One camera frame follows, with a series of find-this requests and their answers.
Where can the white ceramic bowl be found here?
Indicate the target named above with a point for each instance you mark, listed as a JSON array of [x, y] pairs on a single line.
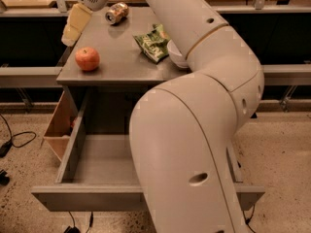
[[176, 56]]

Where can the grey open top drawer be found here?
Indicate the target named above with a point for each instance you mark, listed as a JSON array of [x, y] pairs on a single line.
[[94, 178]]

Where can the crushed soda can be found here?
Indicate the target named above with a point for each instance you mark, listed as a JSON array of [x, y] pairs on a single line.
[[117, 13]]

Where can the cardboard box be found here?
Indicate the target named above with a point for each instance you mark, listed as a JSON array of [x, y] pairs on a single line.
[[59, 130]]

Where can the red apple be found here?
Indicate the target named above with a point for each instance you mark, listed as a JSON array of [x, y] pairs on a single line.
[[87, 58]]

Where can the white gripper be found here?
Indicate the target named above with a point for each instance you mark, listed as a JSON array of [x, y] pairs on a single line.
[[79, 15]]

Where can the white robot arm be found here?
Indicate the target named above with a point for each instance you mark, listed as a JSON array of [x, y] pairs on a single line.
[[221, 63]]

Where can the green chip bag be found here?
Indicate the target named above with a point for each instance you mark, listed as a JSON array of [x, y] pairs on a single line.
[[154, 43]]

